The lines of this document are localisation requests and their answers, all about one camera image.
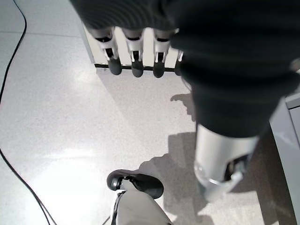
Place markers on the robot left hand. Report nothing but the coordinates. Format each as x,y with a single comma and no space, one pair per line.
222,58

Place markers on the white medical cart body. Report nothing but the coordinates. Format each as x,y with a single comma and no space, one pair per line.
290,164

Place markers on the black robot left foot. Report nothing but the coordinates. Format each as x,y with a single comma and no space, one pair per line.
145,185

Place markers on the silver robot left leg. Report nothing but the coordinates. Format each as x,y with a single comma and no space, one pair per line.
140,211

